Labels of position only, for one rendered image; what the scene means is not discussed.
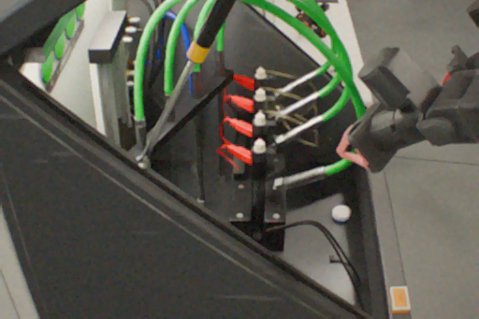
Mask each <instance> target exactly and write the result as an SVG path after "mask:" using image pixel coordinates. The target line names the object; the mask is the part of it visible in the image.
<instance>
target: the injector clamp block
mask: <svg viewBox="0 0 479 319"><path fill-rule="evenodd" d="M240 113H248V123H249V124H250V125H252V121H253V113H252V112H245V111H240ZM282 134H284V123H283V122H277V124H276V126H271V127H269V128H268V143H271V142H273V141H274V140H275V138H276V137H278V136H280V135H282ZM251 148H252V137H250V136H248V135H247V143H246V150H248V151H249V152H250V151H251ZM274 167H277V168H278V169H279V171H280V175H278V176H276V177H274V178H272V179H271V180H269V181H266V182H265V183H264V186H265V193H264V194H263V224H262V234H264V247H265V248H266V249H267V250H268V251H271V252H283V249H284V239H285V233H286V229H279V230H277V231H275V232H272V230H270V231H268V232H267V231H266V230H268V229H270V228H272V227H278V226H281V225H286V198H285V190H282V191H279V192H278V190H277V189H276V188H275V187H274V183H275V180H276V179H279V178H284V177H285V173H284V146H282V147H280V146H279V147H277V155H269V154H268V170H271V169H273V168H274ZM253 185H254V183H253V182H252V180H251V165H250V164H248V163H246V164H245V179H233V172H232V185H231V198H230V211H229V224H230V225H233V226H234V227H236V228H237V229H238V231H239V232H242V233H244V234H245V235H247V236H248V237H249V238H251V233H253V206H254V195H253Z"/></svg>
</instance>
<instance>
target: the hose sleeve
mask: <svg viewBox="0 0 479 319"><path fill-rule="evenodd" d="M326 167H327V166H323V167H318V168H314V169H312V170H309V171H306V172H303V173H300V174H296V175H293V176H290V177H284V178H283V186H284V187H286V188H291V187H295V186H300V185H303V184H306V183H310V182H313V181H319V180H322V179H324V178H327V177H329V176H330V175H329V176H328V175H327V174H326Z"/></svg>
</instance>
